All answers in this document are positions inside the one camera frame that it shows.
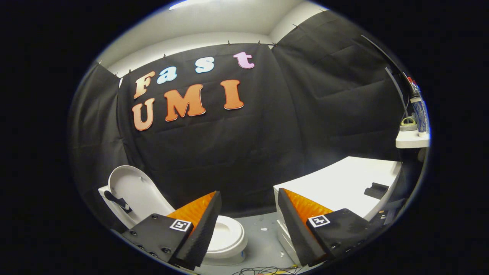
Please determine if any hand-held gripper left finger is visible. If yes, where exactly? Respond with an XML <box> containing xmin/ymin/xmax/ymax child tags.
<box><xmin>121</xmin><ymin>190</ymin><xmax>223</xmax><ymax>271</ymax></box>

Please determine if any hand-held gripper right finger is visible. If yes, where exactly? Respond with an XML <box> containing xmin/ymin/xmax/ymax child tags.
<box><xmin>277</xmin><ymin>188</ymin><xmax>377</xmax><ymax>268</ymax></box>

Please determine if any white toilet lid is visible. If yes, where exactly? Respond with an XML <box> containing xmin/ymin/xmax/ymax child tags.
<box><xmin>107</xmin><ymin>165</ymin><xmax>175</xmax><ymax>230</ymax></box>

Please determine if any white ceramic toilet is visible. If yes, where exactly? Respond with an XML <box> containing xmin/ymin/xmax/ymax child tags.
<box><xmin>98</xmin><ymin>185</ymin><xmax>248</xmax><ymax>267</ymax></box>

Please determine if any white toilet seat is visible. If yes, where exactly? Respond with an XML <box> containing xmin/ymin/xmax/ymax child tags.
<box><xmin>204</xmin><ymin>215</ymin><xmax>248</xmax><ymax>257</ymax></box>

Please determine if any white drawer cabinet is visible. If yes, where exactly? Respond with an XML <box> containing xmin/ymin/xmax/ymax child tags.
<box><xmin>273</xmin><ymin>156</ymin><xmax>402</xmax><ymax>268</ymax></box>

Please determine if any small flat black item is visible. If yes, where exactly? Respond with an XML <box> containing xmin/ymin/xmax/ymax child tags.
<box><xmin>364</xmin><ymin>182</ymin><xmax>390</xmax><ymax>200</ymax></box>

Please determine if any black backdrop cloth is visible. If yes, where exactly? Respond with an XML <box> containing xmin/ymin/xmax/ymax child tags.
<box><xmin>69</xmin><ymin>10</ymin><xmax>413</xmax><ymax>230</ymax></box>

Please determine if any grey-green round object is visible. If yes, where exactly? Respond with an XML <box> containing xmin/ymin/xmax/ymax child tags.
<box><xmin>399</xmin><ymin>116</ymin><xmax>418</xmax><ymax>132</ymax></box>

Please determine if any blue patterned white bottle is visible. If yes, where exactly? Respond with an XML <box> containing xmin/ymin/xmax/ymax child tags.
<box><xmin>411</xmin><ymin>95</ymin><xmax>430</xmax><ymax>137</ymax></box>

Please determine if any red capped bottle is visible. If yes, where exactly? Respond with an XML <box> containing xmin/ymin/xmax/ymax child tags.
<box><xmin>407</xmin><ymin>76</ymin><xmax>421</xmax><ymax>98</ymax></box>

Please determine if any tangle of black cables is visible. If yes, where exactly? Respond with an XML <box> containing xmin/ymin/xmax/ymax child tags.
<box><xmin>231</xmin><ymin>265</ymin><xmax>306</xmax><ymax>275</ymax></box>

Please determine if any thin black frame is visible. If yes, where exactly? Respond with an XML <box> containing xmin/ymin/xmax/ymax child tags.
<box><xmin>361</xmin><ymin>34</ymin><xmax>411</xmax><ymax>119</ymax></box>

